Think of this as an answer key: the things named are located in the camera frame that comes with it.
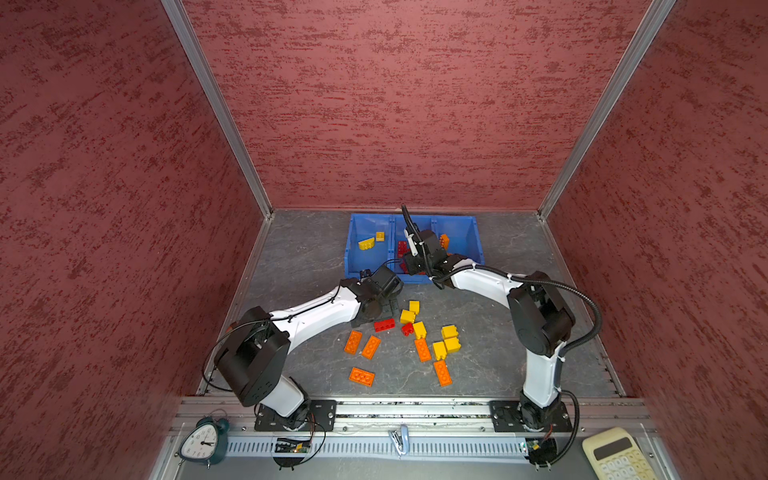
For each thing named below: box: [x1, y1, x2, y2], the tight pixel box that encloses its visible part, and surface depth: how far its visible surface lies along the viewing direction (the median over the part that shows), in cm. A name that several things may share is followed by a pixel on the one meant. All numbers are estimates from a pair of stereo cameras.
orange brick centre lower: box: [414, 338, 432, 362], surface depth 87 cm
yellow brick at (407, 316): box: [400, 309, 415, 324], surface depth 91 cm
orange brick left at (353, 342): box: [344, 330, 363, 355], surface depth 87 cm
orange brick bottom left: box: [348, 367, 375, 387], surface depth 81 cm
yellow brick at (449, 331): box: [441, 325, 459, 339], surface depth 89 cm
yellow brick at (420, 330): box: [413, 321, 427, 339], surface depth 89 cm
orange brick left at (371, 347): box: [362, 335, 381, 360], surface depth 87 cm
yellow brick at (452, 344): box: [444, 337, 462, 354], surface depth 86 cm
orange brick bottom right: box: [433, 360, 453, 387], surface depth 83 cm
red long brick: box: [374, 318, 395, 333], surface depth 91 cm
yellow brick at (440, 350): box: [433, 341, 447, 361], surface depth 85 cm
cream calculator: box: [582, 427, 658, 480], surface depth 69 cm
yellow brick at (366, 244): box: [358, 237, 375, 251], surface depth 109 cm
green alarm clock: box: [174, 408, 230, 470], surface depth 69 cm
